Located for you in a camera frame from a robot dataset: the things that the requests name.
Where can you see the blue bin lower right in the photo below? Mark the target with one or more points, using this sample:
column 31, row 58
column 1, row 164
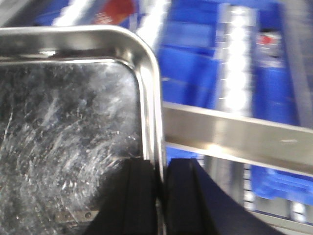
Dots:
column 188, row 52

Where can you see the blue crate upper right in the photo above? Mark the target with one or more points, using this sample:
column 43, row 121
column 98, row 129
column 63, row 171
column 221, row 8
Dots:
column 270, row 183

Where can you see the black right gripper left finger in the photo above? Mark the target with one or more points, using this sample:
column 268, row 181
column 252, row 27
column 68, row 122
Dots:
column 130, row 207

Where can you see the blue bin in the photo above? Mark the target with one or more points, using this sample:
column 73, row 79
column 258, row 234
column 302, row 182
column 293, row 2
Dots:
column 188, row 52
column 273, row 97

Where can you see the roller track divider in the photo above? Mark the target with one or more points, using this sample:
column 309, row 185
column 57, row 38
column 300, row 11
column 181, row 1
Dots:
column 236, row 74

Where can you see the red bin lower left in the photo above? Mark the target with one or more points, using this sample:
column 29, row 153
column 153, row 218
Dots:
column 114, row 12

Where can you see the stainless steel shelf rail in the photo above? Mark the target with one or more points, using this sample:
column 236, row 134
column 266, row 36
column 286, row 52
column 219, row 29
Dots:
column 241, row 139

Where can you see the silver metal tray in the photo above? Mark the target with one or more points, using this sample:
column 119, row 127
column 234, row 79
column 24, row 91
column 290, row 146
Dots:
column 75, row 104

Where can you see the blue bin rear right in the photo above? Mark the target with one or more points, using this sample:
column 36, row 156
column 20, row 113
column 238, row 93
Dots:
column 273, row 97

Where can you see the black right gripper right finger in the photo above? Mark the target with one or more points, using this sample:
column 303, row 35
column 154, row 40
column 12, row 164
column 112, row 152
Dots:
column 196, row 205

